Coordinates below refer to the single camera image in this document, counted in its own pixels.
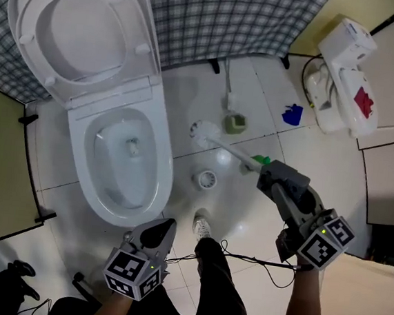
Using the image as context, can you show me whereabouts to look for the white toilet lid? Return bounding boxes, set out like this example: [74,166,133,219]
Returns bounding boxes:
[0,0,170,119]

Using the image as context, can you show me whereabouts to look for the small white toilet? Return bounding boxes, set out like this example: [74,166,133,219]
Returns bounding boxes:
[298,12,388,141]

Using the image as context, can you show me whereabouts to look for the blue cloth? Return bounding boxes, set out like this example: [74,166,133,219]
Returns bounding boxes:
[280,102,305,127]

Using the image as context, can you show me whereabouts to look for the white toilet bowl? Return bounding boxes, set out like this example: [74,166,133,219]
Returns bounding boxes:
[55,68,184,233]

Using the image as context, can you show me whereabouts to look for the white toilet brush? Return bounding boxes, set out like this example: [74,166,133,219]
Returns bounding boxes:
[186,117,275,179]

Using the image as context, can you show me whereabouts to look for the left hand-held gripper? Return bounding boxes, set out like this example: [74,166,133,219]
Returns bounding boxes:
[100,212,179,305]

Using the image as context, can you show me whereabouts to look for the green brush holder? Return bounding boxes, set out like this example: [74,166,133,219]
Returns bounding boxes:
[222,110,250,136]

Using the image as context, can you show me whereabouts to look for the plaid curtain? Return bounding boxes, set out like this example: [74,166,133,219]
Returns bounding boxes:
[0,0,334,131]

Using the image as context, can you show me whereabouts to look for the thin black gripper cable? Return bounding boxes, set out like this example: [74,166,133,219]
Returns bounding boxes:
[164,234,316,292]

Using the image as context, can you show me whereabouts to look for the round white floor drain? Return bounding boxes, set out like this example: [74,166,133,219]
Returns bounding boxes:
[190,167,219,193]

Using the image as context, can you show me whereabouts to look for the red cloth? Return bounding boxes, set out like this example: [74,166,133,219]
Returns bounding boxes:
[351,85,377,120]

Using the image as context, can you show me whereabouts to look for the person's black trouser leg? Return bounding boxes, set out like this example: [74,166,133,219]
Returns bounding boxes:
[126,230,261,315]

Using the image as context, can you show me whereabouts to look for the white long-handled brush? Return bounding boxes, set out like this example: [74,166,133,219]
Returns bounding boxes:
[219,58,244,113]

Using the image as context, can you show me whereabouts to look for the person's right forearm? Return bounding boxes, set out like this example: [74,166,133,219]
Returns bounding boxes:
[284,264,330,315]

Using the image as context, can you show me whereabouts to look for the person's white shoe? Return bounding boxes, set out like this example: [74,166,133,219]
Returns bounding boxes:
[191,214,214,244]

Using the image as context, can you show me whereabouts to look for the black shoe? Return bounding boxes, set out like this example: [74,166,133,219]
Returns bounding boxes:
[6,258,38,279]
[13,276,43,302]

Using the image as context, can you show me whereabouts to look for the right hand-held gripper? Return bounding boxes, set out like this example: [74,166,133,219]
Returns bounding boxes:
[248,157,362,274]

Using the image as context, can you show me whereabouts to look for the white toilet seat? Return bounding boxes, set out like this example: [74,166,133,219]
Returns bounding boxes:
[12,0,158,91]

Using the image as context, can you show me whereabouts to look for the person's left forearm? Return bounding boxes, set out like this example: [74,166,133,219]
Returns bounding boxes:
[87,287,138,315]

